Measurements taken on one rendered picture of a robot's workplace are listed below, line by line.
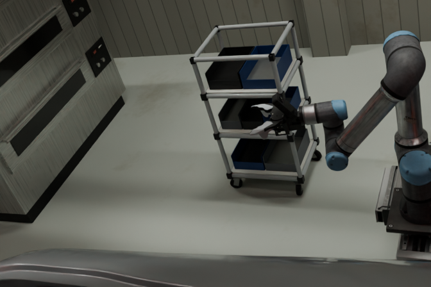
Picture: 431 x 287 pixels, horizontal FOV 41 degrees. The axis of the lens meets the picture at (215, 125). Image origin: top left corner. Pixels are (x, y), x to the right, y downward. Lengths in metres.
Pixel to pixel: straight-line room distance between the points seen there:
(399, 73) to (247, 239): 1.83
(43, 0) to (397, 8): 2.71
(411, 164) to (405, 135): 0.12
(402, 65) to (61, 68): 3.05
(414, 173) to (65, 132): 2.97
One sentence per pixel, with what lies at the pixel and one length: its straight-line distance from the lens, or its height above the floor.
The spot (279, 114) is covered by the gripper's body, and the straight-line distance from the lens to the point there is 2.09.
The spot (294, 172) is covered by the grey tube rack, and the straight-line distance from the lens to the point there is 3.54.
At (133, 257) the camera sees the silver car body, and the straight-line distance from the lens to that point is 1.04.
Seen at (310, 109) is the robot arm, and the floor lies 1.25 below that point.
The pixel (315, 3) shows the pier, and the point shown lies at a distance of 4.76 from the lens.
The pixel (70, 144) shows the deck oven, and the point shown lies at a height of 0.22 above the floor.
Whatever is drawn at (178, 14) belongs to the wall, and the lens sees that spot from 5.46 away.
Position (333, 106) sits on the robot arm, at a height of 1.25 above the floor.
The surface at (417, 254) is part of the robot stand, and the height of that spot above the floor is 0.77.
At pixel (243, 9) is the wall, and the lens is 5.18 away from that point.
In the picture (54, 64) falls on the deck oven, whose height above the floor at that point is 0.79.
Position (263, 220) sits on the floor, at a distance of 3.51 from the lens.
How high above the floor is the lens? 2.40
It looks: 33 degrees down
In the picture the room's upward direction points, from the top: 18 degrees counter-clockwise
